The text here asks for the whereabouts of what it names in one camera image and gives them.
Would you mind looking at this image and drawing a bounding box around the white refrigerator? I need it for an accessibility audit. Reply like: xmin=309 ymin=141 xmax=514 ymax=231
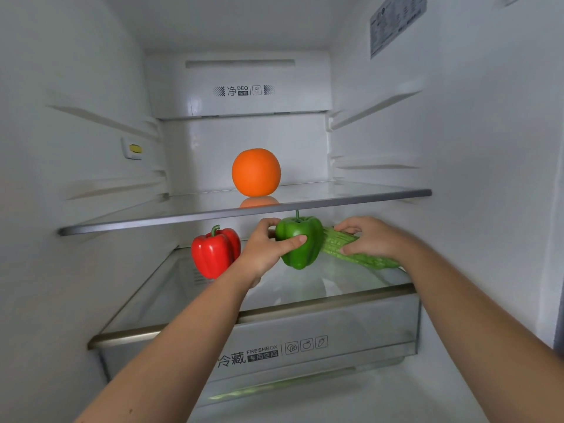
xmin=0 ymin=0 xmax=564 ymax=423

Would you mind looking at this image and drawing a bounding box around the person's right forearm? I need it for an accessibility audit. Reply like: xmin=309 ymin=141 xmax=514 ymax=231
xmin=399 ymin=240 xmax=564 ymax=423

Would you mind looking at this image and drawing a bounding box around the glass refrigerator shelf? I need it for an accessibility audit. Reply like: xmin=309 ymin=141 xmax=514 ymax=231
xmin=57 ymin=179 xmax=433 ymax=237

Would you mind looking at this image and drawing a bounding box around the grey information label sticker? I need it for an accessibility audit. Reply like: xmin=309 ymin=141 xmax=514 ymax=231
xmin=369 ymin=0 xmax=428 ymax=60

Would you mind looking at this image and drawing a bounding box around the clear crisper drawer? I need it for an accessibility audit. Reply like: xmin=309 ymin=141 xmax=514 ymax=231
xmin=98 ymin=291 xmax=422 ymax=408

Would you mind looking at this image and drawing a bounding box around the glass crisper cover shelf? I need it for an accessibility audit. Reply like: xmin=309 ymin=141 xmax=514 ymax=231
xmin=87 ymin=246 xmax=417 ymax=351

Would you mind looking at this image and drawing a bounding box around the green bitter gourd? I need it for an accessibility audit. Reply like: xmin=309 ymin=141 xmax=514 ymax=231
xmin=320 ymin=226 xmax=402 ymax=270

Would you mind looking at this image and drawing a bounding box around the orange fruit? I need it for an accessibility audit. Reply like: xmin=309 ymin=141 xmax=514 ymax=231
xmin=232 ymin=148 xmax=282 ymax=198

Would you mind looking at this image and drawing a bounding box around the person's left forearm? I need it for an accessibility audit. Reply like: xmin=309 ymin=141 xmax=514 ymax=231
xmin=76 ymin=264 xmax=261 ymax=423

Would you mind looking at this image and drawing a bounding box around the person's left hand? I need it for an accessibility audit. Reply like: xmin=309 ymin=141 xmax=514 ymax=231
xmin=232 ymin=218 xmax=308 ymax=288

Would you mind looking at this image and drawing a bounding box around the yellow door switch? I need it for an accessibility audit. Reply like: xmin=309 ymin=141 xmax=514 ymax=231
xmin=121 ymin=137 xmax=144 ymax=162

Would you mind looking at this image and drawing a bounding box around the person's right hand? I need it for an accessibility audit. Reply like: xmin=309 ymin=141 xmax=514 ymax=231
xmin=333 ymin=216 xmax=414 ymax=261

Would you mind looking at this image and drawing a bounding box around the white air duct panel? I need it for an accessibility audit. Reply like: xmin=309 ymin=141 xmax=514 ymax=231
xmin=145 ymin=50 xmax=334 ymax=120

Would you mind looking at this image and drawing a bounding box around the red bell pepper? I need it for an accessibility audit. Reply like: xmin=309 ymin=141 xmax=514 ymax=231
xmin=191 ymin=224 xmax=242 ymax=280

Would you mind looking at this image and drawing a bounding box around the green bell pepper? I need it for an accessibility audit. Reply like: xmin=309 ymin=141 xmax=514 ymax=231
xmin=275 ymin=210 xmax=325 ymax=270

